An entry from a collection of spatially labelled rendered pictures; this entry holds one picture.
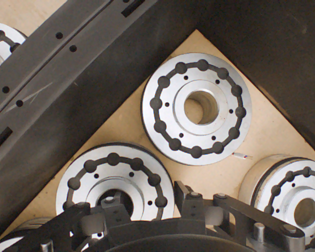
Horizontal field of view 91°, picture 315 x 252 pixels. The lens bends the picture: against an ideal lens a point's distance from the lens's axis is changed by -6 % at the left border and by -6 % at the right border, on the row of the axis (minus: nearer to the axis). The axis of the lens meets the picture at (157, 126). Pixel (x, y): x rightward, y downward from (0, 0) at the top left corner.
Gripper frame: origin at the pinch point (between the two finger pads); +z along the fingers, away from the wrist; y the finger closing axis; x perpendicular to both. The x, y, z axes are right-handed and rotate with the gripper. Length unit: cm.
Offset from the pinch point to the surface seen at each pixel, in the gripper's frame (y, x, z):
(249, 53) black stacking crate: 9.9, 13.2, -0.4
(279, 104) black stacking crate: 14.7, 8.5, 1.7
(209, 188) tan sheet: 6.4, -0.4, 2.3
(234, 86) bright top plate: 8.0, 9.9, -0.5
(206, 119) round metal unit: 5.5, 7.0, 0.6
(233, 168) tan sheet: 9.2, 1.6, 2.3
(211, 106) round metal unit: 5.9, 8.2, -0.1
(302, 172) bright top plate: 15.0, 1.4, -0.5
